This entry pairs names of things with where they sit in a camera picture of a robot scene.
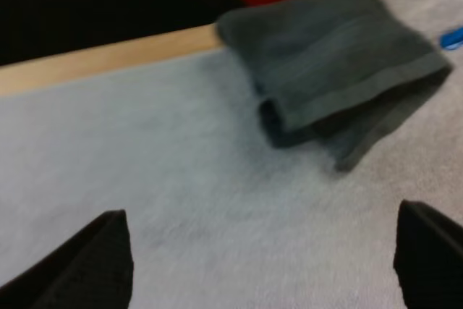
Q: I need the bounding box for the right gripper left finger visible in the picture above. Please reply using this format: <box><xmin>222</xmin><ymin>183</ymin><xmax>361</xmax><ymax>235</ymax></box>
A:
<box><xmin>0</xmin><ymin>209</ymin><xmax>135</xmax><ymax>309</ymax></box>

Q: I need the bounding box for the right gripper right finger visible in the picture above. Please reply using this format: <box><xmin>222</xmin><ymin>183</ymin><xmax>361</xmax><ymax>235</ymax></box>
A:
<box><xmin>394</xmin><ymin>199</ymin><xmax>463</xmax><ymax>309</ymax></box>

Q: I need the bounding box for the folded grey-green towel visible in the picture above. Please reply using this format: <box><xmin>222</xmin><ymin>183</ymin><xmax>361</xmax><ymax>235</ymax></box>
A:
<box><xmin>216</xmin><ymin>0</ymin><xmax>453</xmax><ymax>172</ymax></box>

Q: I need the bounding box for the blue clip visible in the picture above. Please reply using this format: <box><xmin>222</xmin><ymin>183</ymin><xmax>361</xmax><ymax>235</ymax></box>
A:
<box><xmin>439</xmin><ymin>26</ymin><xmax>463</xmax><ymax>51</ymax></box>

